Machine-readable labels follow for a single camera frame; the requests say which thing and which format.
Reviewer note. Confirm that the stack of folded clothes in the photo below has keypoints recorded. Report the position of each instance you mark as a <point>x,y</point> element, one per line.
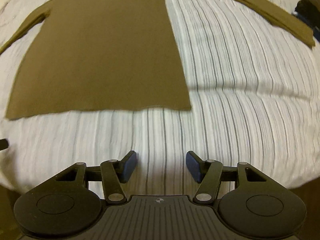
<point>308,2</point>

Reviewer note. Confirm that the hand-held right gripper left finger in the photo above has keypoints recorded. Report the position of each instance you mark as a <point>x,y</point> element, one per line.
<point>128,166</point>

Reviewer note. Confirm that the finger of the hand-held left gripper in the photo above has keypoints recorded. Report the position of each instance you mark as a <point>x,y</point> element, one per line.
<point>3,144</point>

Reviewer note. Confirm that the brown long-sleeved garment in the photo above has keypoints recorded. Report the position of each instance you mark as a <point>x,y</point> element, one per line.
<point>100,55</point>

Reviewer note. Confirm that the bed with striped sheet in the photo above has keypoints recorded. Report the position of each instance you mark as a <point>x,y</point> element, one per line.
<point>237,80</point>

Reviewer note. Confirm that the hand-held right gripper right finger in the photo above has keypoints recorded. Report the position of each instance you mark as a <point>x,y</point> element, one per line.
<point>194,166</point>

